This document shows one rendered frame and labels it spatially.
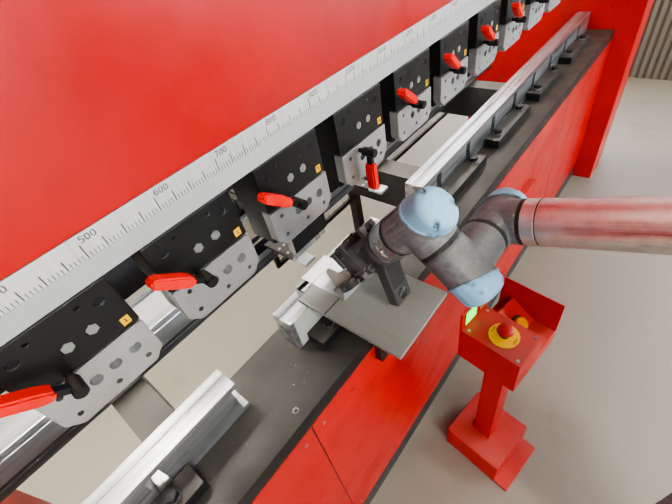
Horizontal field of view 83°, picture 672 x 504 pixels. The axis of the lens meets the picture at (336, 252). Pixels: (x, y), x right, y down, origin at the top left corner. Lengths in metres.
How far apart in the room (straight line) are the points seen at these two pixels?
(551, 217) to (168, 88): 0.54
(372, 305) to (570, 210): 0.40
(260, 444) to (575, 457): 1.26
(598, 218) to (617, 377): 1.45
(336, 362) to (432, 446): 0.91
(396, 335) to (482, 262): 0.25
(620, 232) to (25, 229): 0.69
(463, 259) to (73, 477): 1.98
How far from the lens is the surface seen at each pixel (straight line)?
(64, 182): 0.50
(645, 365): 2.09
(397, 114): 0.91
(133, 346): 0.63
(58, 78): 0.49
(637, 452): 1.89
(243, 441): 0.87
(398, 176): 1.37
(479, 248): 0.60
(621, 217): 0.61
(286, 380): 0.89
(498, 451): 1.62
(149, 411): 1.00
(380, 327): 0.77
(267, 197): 0.59
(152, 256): 0.56
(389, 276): 0.70
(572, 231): 0.62
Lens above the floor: 1.63
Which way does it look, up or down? 43 degrees down
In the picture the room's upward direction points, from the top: 14 degrees counter-clockwise
